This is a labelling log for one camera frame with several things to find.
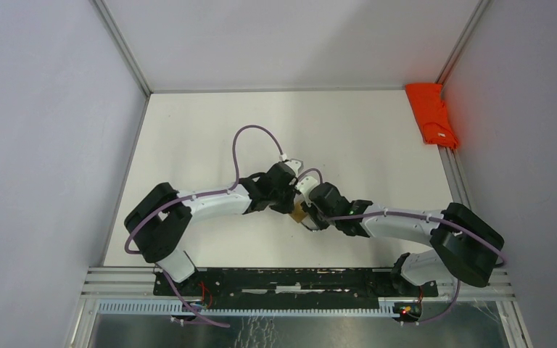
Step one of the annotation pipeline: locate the large brass padlock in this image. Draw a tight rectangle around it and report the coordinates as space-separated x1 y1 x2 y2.
289 200 320 231

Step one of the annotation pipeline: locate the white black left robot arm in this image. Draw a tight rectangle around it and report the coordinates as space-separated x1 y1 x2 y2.
124 159 302 296

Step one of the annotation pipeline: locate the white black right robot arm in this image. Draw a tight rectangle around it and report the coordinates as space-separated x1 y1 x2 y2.
296 183 506 296

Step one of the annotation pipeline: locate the orange folded cloth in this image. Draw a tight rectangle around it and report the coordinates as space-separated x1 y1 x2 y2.
405 83 460 150

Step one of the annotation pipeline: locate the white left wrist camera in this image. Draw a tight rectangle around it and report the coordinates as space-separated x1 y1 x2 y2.
279 154 304 177

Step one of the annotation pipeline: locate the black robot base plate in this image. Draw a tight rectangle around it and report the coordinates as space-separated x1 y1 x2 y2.
153 268 439 310

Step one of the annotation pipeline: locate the aluminium corner frame rail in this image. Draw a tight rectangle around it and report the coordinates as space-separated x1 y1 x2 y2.
435 0 493 85

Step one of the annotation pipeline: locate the white slotted cable duct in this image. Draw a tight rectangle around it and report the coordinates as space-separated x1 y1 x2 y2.
96 299 407 318

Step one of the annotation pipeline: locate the left aluminium frame rail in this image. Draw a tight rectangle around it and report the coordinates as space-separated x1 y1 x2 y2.
90 0 152 98

